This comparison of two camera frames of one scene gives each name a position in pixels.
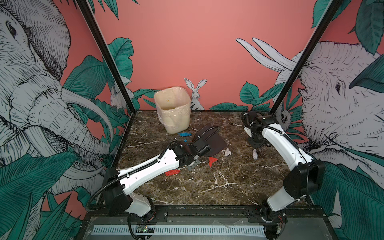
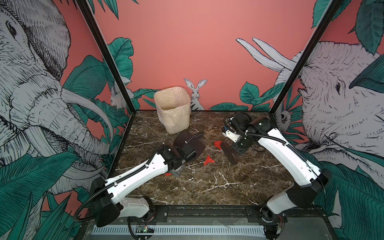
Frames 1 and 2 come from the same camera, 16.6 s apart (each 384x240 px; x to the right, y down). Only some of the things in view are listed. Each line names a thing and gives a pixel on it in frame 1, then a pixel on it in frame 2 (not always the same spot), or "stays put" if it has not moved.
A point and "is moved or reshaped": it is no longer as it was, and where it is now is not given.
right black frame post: [333, 9] stays put
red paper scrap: [211, 160] is moved or reshaped
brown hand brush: [258, 151] -> [231, 153]
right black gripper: [252, 144] -> [240, 151]
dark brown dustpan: [212, 137] is moved or reshaped
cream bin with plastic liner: [173, 108] stays put
